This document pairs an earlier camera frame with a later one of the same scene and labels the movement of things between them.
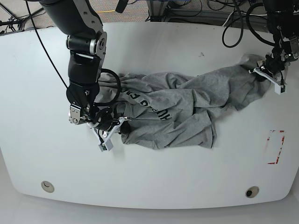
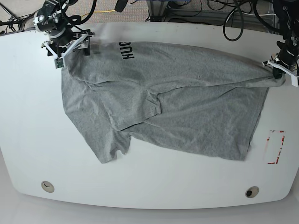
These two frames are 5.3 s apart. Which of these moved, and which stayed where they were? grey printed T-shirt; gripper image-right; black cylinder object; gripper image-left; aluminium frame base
Moved: gripper image-left; grey printed T-shirt; gripper image-right
Stayed: aluminium frame base; black cylinder object
